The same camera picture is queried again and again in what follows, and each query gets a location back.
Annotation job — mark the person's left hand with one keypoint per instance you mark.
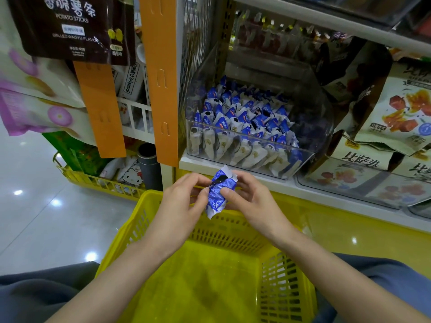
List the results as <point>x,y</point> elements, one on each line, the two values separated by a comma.
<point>175,215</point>

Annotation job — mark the person's right hand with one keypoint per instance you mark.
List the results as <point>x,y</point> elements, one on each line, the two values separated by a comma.
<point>259,208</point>

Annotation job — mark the blue white snack packet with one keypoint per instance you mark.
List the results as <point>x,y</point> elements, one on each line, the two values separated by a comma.
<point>219,188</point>

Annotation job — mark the yellow plastic shopping basket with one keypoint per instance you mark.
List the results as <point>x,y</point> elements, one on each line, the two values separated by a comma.
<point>202,282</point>

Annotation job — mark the pile of blue snack packets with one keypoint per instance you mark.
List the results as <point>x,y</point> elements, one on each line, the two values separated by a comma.
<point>246,121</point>

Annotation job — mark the person's right forearm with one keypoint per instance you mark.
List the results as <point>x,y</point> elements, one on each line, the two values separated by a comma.
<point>350,286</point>

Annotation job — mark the person's left forearm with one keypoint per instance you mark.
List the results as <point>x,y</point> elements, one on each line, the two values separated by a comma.
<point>108,289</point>

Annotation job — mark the yellow floor basket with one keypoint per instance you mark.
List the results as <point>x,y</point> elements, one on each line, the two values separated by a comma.
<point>94,183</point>

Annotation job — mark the store shelf with yellow base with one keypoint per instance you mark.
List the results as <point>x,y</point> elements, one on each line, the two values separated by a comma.
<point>363,232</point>

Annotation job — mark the green snack bags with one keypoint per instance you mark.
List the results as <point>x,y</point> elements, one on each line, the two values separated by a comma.
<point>71,152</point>

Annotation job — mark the purple white snack bag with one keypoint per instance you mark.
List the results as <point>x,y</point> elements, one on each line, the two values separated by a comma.
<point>37,116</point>
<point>30,74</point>

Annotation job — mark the dark grey cylinder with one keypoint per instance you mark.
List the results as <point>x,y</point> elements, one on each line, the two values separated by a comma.
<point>150,168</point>

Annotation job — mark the white cartoon print packet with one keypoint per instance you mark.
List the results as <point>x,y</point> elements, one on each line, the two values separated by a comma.
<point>131,175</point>

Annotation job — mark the clear plastic bin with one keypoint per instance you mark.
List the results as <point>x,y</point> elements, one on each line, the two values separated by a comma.
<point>323,117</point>
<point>350,188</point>

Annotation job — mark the orange hanging strip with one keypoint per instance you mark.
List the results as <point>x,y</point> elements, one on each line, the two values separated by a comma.
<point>101,111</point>

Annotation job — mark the white card packet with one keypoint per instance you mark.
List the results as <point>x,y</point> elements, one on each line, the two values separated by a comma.
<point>129,80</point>

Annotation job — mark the grey trousers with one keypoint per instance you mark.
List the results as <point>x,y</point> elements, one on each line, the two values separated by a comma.
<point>33,292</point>

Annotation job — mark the row of small brown packets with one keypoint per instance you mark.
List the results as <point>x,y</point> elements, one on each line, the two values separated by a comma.
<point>283,37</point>

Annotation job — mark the row of fruit print bags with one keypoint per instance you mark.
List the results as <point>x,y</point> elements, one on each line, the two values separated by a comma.
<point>404,107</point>

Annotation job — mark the black potato stick bag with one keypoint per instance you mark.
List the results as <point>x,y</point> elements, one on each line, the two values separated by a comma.
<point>71,30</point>

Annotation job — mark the orange shelf post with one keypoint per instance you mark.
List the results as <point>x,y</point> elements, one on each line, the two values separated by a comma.
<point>161,77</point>

